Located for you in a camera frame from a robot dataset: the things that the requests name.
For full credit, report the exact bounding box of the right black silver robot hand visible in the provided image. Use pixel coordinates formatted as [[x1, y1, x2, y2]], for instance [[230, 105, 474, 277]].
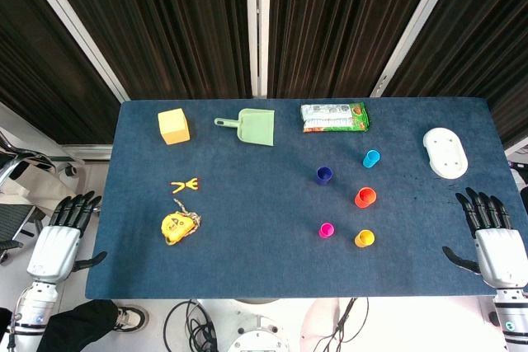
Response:
[[441, 186, 528, 289]]

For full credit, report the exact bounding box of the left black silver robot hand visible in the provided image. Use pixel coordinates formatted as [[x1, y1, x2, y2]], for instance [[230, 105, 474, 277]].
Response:
[[26, 190, 108, 287]]

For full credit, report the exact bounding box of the yellow-orange plastic cup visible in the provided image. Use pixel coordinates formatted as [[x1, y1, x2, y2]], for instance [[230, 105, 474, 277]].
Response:
[[354, 229, 376, 249]]

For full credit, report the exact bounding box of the light blue plastic cup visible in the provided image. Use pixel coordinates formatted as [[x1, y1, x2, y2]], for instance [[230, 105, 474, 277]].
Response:
[[362, 148, 382, 169]]

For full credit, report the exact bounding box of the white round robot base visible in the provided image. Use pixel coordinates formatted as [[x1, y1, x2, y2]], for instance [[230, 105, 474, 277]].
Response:
[[226, 314, 290, 352]]

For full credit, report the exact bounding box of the large orange-red plastic cup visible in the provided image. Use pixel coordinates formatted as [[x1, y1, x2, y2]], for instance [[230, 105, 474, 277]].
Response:
[[354, 186, 378, 209]]

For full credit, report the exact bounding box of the black mesh office chair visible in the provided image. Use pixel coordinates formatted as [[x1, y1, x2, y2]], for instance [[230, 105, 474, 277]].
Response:
[[0, 129, 83, 266]]

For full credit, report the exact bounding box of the beige tote bag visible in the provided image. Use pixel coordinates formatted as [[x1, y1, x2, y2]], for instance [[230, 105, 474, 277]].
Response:
[[0, 157, 86, 207]]

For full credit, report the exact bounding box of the black trouser leg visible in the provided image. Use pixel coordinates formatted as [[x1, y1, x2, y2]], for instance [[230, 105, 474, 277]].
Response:
[[36, 299, 120, 352]]

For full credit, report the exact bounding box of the black white sneaker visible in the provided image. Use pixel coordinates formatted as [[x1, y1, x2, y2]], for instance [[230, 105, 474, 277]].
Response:
[[114, 304, 149, 332]]

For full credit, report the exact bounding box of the white oval plastic dish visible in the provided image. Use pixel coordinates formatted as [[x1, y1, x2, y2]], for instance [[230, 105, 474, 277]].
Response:
[[422, 127, 469, 181]]

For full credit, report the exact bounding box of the yellow tape measure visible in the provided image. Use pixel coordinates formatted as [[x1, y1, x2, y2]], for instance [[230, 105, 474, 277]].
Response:
[[160, 211, 196, 247]]

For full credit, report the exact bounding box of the yellow cube block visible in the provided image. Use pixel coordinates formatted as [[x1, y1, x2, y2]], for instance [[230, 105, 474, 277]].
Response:
[[157, 107, 191, 146]]

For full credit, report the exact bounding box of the dark brown pleated curtain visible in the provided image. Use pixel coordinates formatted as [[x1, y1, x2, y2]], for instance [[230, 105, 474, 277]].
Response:
[[266, 0, 446, 100], [0, 0, 120, 145], [385, 0, 528, 149], [39, 0, 253, 101]]

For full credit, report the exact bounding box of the pale pink rounded object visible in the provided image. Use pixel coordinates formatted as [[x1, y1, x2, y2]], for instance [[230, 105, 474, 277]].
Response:
[[299, 297, 370, 352]]

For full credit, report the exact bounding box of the blue table cloth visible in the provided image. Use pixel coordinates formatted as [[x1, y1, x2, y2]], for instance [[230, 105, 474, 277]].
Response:
[[84, 97, 528, 299]]

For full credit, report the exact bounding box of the green white snack bag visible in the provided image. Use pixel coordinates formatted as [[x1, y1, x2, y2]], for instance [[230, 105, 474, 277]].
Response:
[[299, 101, 370, 134]]

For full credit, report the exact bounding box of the light green plastic dustpan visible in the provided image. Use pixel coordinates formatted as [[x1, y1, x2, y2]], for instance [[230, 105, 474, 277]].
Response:
[[213, 108, 276, 148]]

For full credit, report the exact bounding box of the braided grey cord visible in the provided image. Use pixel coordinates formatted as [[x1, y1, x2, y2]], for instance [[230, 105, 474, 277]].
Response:
[[172, 198, 204, 242]]

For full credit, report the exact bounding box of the black cable bundle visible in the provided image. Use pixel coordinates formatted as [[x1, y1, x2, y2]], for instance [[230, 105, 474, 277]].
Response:
[[163, 298, 219, 352]]

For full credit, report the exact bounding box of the white frame post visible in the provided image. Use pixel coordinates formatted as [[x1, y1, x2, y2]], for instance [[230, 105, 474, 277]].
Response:
[[15, 0, 132, 102], [369, 0, 460, 98], [245, 0, 271, 100]]

